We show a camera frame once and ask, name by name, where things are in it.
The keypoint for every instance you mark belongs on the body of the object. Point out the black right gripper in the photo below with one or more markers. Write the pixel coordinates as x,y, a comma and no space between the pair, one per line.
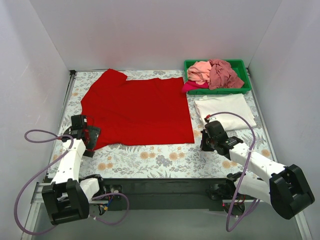
204,141

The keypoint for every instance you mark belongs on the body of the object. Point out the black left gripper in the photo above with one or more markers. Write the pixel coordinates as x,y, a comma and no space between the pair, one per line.
93,137

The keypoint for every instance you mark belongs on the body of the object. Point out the red t shirt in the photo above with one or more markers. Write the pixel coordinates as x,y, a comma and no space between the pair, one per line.
138,112

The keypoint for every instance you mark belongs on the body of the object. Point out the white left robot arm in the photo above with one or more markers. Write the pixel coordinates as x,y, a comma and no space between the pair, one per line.
67,197

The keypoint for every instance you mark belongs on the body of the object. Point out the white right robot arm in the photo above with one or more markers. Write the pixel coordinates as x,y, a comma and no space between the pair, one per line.
283,187

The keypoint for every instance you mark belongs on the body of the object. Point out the folded white t shirt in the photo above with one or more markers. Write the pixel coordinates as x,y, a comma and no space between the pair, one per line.
232,111

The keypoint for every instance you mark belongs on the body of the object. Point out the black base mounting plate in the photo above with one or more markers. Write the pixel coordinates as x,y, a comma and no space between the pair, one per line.
164,193

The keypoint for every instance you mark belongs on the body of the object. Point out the magenta t shirt in bin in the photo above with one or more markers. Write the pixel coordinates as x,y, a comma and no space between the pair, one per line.
192,85

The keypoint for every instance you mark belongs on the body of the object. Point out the dusty pink t shirt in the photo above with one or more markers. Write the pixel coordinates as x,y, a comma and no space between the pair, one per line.
223,76

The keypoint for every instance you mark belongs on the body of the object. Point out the peach t shirt in bin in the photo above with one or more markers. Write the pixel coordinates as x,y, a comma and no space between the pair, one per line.
199,72

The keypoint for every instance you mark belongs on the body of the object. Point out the aluminium frame rail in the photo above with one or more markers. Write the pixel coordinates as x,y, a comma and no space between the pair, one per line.
37,196

